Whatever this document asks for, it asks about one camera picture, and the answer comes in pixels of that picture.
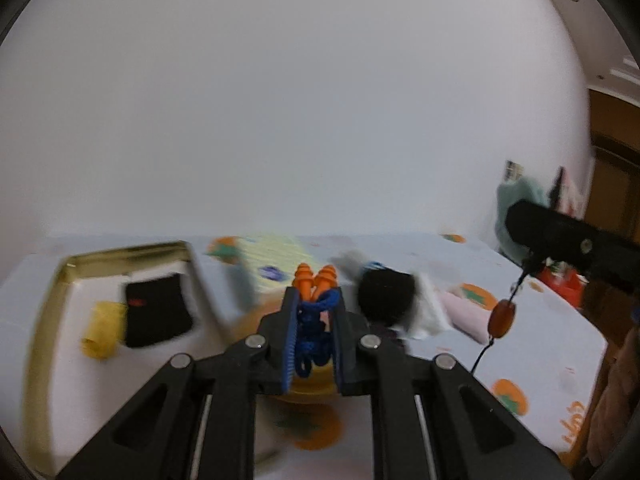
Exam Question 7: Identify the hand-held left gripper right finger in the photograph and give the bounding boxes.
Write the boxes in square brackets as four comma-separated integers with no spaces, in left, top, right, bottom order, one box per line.
[331,305,572,480]

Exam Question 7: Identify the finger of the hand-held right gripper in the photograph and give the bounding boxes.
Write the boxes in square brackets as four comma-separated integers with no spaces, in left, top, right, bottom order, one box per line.
[505,200,558,263]

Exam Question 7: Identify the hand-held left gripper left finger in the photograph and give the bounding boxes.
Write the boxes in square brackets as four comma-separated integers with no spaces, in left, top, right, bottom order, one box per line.
[55,287,302,480]

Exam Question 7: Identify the orange earplugs with blue cord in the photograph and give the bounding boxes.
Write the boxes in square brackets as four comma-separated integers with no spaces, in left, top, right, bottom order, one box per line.
[292,262,343,378]

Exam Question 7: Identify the dark scrunchie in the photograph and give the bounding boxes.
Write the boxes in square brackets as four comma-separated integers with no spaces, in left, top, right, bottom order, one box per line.
[357,267,418,326]

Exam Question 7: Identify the white cloth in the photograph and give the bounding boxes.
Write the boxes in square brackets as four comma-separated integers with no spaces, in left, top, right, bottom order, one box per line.
[400,272,452,342]

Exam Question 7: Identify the pink cloth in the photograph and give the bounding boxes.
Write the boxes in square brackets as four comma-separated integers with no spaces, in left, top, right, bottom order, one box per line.
[440,287,495,346]

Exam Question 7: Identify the yellow cloth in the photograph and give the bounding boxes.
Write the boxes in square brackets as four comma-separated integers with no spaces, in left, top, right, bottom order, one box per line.
[81,301,128,359]

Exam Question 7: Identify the gold metal tray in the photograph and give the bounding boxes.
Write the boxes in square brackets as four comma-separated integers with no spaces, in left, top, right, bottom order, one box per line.
[25,241,232,476]

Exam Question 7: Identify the teal garment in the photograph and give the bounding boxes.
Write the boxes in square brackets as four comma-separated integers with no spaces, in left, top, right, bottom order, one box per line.
[495,174,553,266]

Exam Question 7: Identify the red container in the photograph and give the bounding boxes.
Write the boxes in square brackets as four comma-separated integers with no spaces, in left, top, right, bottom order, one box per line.
[539,264,586,309]

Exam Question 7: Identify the yellow round container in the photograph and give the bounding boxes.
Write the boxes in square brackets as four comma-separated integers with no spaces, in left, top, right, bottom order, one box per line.
[282,364,342,403]

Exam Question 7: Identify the pink and white bag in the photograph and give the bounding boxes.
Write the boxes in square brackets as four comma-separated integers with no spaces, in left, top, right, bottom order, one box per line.
[552,166,585,221]

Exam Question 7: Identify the grey cloth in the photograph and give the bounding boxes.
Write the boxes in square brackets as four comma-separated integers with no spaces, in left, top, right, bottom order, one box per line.
[330,249,372,281]
[227,262,258,313]

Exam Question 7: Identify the yellow-green patterned packet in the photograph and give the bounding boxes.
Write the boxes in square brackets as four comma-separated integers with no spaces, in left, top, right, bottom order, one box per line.
[235,232,313,306]

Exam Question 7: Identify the orange-print white bedsheet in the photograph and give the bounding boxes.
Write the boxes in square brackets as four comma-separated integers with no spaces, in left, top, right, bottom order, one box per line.
[0,232,608,480]

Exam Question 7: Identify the person's brown clothing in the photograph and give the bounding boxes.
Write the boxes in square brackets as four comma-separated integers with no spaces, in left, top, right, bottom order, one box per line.
[585,330,640,468]

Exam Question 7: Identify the black cord with brown bead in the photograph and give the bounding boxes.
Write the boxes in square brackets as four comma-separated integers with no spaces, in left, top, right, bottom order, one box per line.
[472,255,535,373]

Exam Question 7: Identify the wooden door frame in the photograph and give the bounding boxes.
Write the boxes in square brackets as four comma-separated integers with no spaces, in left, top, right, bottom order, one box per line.
[582,87,640,341]

